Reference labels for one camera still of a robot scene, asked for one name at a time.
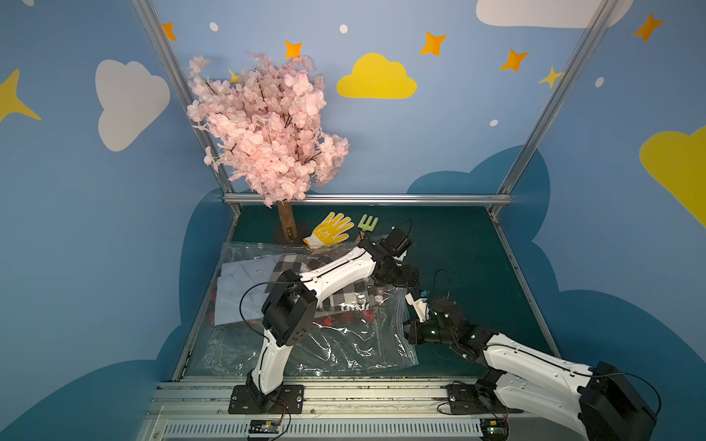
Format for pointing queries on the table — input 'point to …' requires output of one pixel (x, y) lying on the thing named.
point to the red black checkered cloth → (344, 320)
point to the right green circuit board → (494, 428)
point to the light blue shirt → (241, 289)
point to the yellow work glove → (330, 231)
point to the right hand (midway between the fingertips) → (398, 325)
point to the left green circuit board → (264, 426)
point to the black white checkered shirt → (361, 294)
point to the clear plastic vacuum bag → (361, 327)
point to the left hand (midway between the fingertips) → (408, 280)
